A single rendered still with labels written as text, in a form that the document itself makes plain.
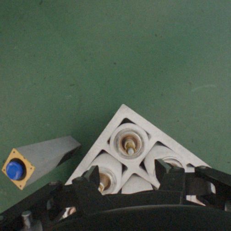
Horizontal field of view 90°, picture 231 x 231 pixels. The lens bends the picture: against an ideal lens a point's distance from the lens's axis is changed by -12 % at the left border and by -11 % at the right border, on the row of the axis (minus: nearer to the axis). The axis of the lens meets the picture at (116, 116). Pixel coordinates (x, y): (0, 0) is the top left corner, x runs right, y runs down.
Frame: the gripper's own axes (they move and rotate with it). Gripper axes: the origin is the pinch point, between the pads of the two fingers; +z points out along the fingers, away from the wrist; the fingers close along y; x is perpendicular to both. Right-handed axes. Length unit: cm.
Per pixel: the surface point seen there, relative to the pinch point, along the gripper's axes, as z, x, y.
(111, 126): 25.3, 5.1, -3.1
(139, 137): 17.8, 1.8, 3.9
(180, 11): 41, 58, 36
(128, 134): 17.9, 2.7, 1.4
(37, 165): 13.9, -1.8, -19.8
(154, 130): 24.9, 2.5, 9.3
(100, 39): 42, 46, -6
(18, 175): 11.2, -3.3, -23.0
